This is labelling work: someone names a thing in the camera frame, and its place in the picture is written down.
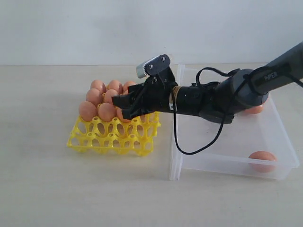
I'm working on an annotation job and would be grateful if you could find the clear plastic bin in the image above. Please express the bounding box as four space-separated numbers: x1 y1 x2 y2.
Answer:
169 64 300 182

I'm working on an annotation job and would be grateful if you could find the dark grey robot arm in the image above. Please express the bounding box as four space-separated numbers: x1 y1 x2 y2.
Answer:
112 44 303 124

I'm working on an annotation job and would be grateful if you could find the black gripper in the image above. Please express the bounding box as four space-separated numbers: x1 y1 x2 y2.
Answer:
112 70 178 120

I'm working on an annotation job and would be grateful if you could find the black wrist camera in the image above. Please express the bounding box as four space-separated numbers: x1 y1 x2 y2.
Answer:
136 54 171 79

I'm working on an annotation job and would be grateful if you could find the yellow plastic egg tray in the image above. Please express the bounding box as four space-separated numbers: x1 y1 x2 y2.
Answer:
67 112 160 156

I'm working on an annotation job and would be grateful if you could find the black cable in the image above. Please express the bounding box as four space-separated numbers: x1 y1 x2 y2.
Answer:
172 67 303 156

